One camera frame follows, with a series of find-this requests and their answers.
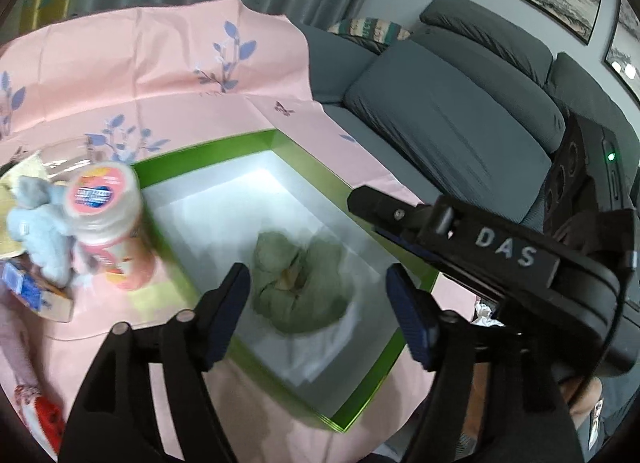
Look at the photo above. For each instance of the yellow and white knitted cloth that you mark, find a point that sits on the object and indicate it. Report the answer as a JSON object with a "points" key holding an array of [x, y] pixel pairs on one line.
{"points": [[15, 203]]}

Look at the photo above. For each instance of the pink printed blanket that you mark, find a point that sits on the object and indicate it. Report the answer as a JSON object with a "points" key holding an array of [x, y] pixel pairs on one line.
{"points": [[150, 58]]}

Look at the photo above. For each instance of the striped cushion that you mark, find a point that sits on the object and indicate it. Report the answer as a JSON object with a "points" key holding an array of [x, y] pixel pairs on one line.
{"points": [[370, 30]]}

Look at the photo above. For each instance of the green cardboard box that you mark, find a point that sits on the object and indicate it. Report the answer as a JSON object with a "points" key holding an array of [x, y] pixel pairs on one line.
{"points": [[160, 178]]}

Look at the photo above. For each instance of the crumpled white tissue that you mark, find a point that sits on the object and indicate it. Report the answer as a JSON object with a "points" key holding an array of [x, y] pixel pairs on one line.
{"points": [[487, 313]]}

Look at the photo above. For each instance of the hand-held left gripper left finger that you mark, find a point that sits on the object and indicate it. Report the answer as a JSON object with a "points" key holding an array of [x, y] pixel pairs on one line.
{"points": [[227, 313]]}

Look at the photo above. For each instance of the green plush toy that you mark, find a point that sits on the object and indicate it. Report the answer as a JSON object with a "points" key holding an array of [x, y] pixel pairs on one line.
{"points": [[300, 288]]}

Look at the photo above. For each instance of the blue plush elephant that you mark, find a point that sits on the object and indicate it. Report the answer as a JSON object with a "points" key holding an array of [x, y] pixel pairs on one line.
{"points": [[42, 228]]}

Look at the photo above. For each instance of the small blue box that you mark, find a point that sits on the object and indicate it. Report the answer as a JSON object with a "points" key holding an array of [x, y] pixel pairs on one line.
{"points": [[30, 288]]}

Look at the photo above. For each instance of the grey sofa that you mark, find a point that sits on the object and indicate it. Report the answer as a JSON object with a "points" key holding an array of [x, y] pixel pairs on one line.
{"points": [[450, 118]]}

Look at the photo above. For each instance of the white tissue paper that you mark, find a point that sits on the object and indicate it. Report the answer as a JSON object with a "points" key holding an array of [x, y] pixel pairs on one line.
{"points": [[320, 348]]}

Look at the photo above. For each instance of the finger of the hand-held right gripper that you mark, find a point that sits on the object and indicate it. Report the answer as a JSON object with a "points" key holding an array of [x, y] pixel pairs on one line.
{"points": [[415, 250], [385, 208]]}

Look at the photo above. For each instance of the pink lidded jar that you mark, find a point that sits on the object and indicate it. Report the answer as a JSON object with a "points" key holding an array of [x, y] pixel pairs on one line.
{"points": [[105, 223]]}

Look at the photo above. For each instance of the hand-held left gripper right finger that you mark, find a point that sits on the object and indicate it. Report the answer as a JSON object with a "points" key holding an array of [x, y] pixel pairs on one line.
{"points": [[410, 318]]}

